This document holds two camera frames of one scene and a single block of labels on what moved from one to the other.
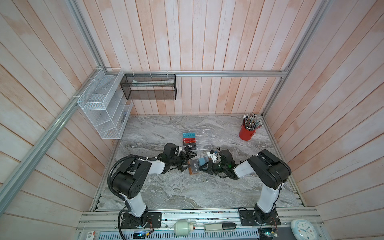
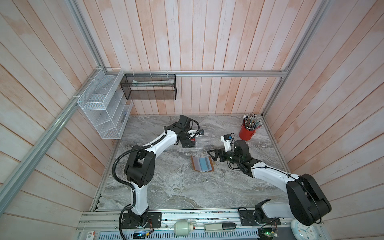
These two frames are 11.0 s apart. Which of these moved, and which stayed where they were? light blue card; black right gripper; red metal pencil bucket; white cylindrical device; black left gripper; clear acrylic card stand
Moved: black right gripper; black left gripper
Stayed: red metal pencil bucket; light blue card; white cylindrical device; clear acrylic card stand
